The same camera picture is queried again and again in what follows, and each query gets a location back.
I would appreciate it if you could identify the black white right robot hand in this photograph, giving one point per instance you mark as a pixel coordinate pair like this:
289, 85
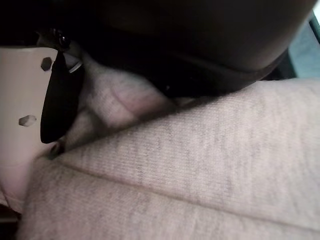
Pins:
175, 37

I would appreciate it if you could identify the white basket liner cloth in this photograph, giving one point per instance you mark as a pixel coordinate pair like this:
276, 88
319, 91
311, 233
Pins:
187, 162

